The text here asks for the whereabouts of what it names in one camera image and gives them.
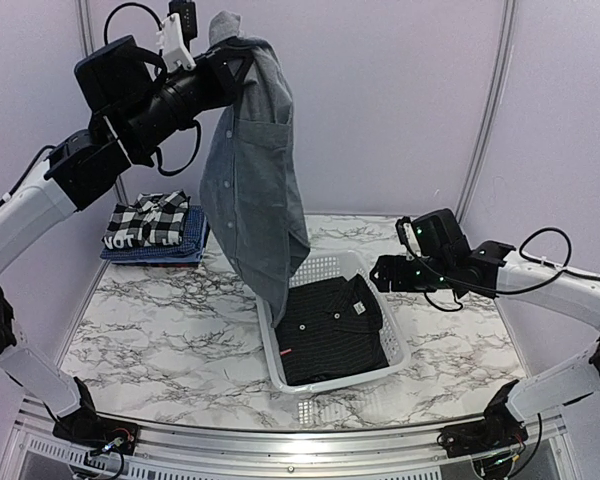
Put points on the right aluminium corner post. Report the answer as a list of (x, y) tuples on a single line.
[(494, 97)]

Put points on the black white plaid shirt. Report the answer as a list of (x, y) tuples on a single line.
[(156, 219)]

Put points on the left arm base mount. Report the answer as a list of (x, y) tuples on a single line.
[(102, 434)]

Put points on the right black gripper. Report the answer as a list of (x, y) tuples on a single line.
[(399, 283)]

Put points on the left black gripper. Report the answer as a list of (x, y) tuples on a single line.
[(224, 85)]

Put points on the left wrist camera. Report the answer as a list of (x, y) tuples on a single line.
[(175, 33)]

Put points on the aluminium front frame rail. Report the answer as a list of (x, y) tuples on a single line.
[(164, 451)]

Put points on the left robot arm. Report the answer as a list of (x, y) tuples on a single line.
[(137, 102)]

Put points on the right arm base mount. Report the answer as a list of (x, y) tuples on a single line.
[(480, 436)]

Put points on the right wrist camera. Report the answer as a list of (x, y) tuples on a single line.
[(438, 234)]

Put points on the white plastic laundry basket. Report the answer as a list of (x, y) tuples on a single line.
[(317, 267)]

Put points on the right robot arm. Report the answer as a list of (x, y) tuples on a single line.
[(519, 283)]

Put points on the blue folded shirt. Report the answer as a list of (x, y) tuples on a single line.
[(189, 252)]

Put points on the grey long sleeve shirt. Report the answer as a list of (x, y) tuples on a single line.
[(248, 189)]

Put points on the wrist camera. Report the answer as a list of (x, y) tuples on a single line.
[(175, 33), (438, 234)]

